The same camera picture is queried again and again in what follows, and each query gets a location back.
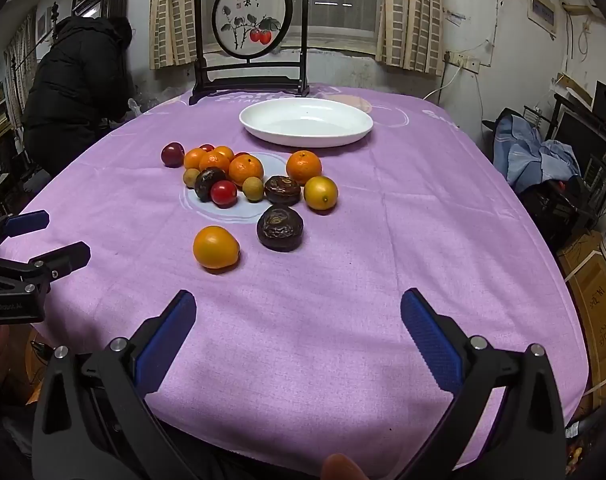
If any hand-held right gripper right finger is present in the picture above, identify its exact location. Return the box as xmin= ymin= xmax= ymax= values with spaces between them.
xmin=400 ymin=287 xmax=566 ymax=480

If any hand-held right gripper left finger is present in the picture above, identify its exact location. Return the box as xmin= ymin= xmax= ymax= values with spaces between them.
xmin=32 ymin=289 xmax=198 ymax=480

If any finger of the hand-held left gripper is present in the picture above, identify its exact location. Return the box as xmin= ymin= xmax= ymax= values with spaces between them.
xmin=0 ymin=241 xmax=92 ymax=295
xmin=0 ymin=210 xmax=50 ymax=261

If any smooth yellow-orange kumquat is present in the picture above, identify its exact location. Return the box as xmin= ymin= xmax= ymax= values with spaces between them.
xmin=192 ymin=225 xmax=241 ymax=270
xmin=303 ymin=175 xmax=339 ymax=212

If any wrinkled dark passion fruit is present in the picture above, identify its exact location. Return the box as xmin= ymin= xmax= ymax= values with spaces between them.
xmin=264 ymin=175 xmax=302 ymax=207
xmin=256 ymin=204 xmax=305 ymax=252

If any white oval plate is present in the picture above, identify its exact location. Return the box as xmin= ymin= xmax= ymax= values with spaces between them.
xmin=239 ymin=98 xmax=374 ymax=148

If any person's right hand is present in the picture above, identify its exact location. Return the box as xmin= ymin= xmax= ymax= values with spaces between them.
xmin=320 ymin=453 xmax=366 ymax=480

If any purple tablecloth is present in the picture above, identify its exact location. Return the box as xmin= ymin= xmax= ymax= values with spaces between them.
xmin=0 ymin=85 xmax=591 ymax=471

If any dark red plum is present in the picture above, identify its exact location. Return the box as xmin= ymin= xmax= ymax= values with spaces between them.
xmin=160 ymin=142 xmax=185 ymax=168

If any cardboard box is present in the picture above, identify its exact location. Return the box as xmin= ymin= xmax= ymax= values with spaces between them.
xmin=558 ymin=230 xmax=606 ymax=411

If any blue cloth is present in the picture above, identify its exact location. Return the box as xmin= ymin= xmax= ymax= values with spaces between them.
xmin=493 ymin=112 xmax=581 ymax=193

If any framed round painting screen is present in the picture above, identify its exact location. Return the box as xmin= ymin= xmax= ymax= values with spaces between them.
xmin=189 ymin=0 xmax=311 ymax=106

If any beige checked curtain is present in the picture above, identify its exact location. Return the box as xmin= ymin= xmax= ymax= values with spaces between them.
xmin=150 ymin=0 xmax=284 ymax=71
xmin=375 ymin=0 xmax=444 ymax=77

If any window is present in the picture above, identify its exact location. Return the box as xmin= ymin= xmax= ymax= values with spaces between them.
xmin=283 ymin=0 xmax=384 ymax=41

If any white cable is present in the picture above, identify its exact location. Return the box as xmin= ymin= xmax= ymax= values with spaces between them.
xmin=423 ymin=64 xmax=461 ymax=102

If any white wall power strip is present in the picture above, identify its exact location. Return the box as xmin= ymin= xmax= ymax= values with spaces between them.
xmin=445 ymin=51 xmax=481 ymax=72

